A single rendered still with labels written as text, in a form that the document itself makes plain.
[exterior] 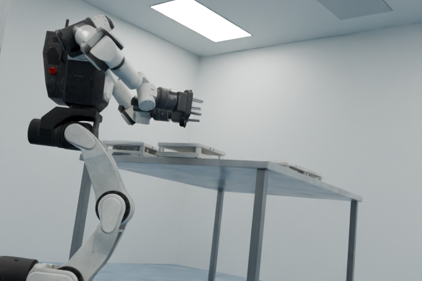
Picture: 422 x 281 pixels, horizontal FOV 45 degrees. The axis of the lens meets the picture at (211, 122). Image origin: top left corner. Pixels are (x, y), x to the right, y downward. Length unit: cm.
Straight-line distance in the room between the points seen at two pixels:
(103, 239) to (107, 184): 22
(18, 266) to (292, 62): 483
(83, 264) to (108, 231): 18
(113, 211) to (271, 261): 420
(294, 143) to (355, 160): 80
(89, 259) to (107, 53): 85
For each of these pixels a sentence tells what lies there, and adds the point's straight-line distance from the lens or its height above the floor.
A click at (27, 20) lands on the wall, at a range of 572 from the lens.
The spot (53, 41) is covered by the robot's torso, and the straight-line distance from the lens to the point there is 233.
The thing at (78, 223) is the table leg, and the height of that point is 51.
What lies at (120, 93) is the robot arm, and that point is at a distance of 257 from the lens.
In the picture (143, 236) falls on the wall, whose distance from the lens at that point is 662.
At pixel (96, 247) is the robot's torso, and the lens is 218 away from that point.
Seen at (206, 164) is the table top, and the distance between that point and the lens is 232.
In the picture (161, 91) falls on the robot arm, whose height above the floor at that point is 107.
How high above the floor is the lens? 58
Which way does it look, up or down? 11 degrees up
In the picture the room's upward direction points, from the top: 7 degrees clockwise
